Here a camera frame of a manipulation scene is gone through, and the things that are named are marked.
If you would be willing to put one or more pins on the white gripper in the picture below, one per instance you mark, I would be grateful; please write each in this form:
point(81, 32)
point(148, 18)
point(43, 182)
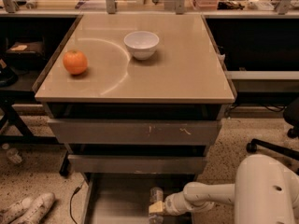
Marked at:
point(171, 203)

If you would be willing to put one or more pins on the clear plastic water bottle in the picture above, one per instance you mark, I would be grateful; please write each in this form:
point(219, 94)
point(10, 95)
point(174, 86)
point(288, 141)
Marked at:
point(156, 194)

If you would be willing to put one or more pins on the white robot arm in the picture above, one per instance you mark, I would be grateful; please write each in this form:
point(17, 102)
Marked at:
point(264, 192)

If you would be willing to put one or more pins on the open bottom drawer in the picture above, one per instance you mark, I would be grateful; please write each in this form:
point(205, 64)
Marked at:
point(125, 198)

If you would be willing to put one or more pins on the middle grey drawer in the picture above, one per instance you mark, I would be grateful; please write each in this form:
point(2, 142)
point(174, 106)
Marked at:
point(137, 164)

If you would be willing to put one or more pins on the grey drawer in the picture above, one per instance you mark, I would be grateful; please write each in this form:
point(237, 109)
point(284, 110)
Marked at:
point(137, 164)
point(135, 132)

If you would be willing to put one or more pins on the top grey drawer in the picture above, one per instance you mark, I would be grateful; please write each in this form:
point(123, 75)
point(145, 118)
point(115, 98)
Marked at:
point(135, 132)

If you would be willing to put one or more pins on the grey drawer cabinet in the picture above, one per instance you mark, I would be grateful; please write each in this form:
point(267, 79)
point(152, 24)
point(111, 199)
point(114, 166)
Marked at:
point(183, 80)

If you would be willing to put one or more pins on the small bottle on floor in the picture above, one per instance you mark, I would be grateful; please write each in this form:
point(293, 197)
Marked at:
point(13, 154)

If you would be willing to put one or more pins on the white sneaker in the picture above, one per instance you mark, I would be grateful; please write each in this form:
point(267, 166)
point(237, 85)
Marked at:
point(39, 207)
point(15, 210)

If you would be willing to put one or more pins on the white ceramic bowl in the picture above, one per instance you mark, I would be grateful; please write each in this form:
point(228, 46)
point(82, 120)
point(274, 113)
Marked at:
point(141, 44)

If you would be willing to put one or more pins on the orange fruit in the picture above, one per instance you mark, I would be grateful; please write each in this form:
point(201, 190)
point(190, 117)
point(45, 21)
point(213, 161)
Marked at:
point(75, 62)

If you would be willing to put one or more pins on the black side stand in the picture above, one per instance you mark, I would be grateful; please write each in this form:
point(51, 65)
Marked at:
point(23, 67)

